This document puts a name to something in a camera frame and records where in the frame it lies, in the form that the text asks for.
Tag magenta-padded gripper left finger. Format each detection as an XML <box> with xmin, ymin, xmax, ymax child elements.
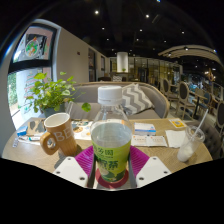
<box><xmin>52</xmin><ymin>144</ymin><xmax>98</xmax><ymax>190</ymax></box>

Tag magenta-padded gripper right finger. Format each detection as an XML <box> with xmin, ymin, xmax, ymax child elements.
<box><xmin>127</xmin><ymin>145</ymin><xmax>173</xmax><ymax>189</ymax></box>

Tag green-labelled clear drink bottle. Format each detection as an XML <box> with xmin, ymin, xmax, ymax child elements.
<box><xmin>89</xmin><ymin>85</ymin><xmax>134</xmax><ymax>184</ymax></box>

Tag white printed leaflet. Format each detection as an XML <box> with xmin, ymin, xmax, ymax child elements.
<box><xmin>130</xmin><ymin>133</ymin><xmax>169</xmax><ymax>148</ymax></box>

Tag brown ceramic mug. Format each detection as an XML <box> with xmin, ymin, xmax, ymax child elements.
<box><xmin>39</xmin><ymin>112</ymin><xmax>79</xmax><ymax>158</ymax></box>

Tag white paper napkin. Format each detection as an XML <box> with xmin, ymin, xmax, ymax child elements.
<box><xmin>164</xmin><ymin>128</ymin><xmax>188</xmax><ymax>149</ymax></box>

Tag clear plastic cup with straw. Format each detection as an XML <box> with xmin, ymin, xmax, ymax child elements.
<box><xmin>176</xmin><ymin>107</ymin><xmax>210</xmax><ymax>164</ymax></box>

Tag colourful printed brochure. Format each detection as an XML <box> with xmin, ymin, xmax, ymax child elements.
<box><xmin>70</xmin><ymin>118</ymin><xmax>98</xmax><ymax>141</ymax></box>

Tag blue white leaflet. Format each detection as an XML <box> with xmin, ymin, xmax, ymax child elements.
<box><xmin>133</xmin><ymin>121</ymin><xmax>157</xmax><ymax>137</ymax></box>

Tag printed paper sheets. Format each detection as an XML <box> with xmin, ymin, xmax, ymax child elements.
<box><xmin>12</xmin><ymin>133</ymin><xmax>45</xmax><ymax>149</ymax></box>

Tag yellow square card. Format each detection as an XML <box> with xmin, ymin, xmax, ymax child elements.
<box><xmin>168</xmin><ymin>117</ymin><xmax>187</xmax><ymax>130</ymax></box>

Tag clear stirring straw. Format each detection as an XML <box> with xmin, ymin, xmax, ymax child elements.
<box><xmin>67</xmin><ymin>100</ymin><xmax>75</xmax><ymax>116</ymax></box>

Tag small blue white box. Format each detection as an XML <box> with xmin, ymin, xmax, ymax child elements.
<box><xmin>15</xmin><ymin>124</ymin><xmax>30</xmax><ymax>137</ymax></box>

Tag dark tufted armchair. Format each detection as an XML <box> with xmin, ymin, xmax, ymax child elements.
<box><xmin>186</xmin><ymin>115</ymin><xmax>223</xmax><ymax>162</ymax></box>

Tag grey curved sofa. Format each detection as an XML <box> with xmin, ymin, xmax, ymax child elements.
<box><xmin>64</xmin><ymin>81</ymin><xmax>171</xmax><ymax>121</ymax></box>

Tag grey white zigzag pillow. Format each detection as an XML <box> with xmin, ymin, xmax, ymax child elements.
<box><xmin>120</xmin><ymin>82</ymin><xmax>156</xmax><ymax>117</ymax></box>

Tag green potted plant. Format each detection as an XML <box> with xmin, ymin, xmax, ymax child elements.
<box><xmin>20</xmin><ymin>71</ymin><xmax>93</xmax><ymax>119</ymax></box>

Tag group of dining chairs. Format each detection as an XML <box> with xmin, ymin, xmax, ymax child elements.
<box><xmin>159</xmin><ymin>76</ymin><xmax>224</xmax><ymax>135</ymax></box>

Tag wooden lattice partition screen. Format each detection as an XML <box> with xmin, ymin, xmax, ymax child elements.
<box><xmin>127</xmin><ymin>56</ymin><xmax>183</xmax><ymax>85</ymax></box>

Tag group of ceiling lights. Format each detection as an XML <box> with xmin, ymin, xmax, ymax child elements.
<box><xmin>92</xmin><ymin>0</ymin><xmax>222</xmax><ymax>56</ymax></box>

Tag colourful wall poster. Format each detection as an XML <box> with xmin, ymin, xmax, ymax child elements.
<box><xmin>12</xmin><ymin>25</ymin><xmax>57</xmax><ymax>63</ymax></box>

